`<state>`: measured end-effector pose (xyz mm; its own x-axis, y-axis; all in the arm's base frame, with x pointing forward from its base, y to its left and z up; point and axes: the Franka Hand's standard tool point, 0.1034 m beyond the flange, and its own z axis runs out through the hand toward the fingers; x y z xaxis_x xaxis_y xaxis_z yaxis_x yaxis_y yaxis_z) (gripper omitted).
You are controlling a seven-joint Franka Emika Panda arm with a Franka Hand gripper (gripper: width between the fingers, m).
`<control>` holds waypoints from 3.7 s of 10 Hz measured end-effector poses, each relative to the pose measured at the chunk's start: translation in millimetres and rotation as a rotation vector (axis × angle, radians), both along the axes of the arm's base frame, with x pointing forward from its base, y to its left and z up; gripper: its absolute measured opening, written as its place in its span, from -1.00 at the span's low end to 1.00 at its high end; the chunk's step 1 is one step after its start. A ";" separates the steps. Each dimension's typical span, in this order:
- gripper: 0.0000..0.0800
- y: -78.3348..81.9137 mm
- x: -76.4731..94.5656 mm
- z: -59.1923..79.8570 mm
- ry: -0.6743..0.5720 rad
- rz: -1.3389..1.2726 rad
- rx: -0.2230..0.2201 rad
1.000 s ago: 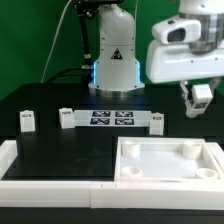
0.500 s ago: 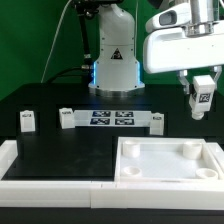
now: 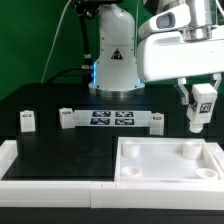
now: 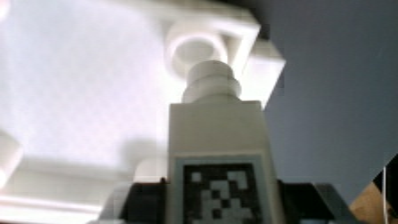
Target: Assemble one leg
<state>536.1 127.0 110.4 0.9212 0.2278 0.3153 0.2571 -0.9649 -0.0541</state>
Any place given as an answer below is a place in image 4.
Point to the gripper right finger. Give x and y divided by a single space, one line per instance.
312 204

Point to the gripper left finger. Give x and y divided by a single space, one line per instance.
135 204

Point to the white square tabletop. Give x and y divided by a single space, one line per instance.
87 87

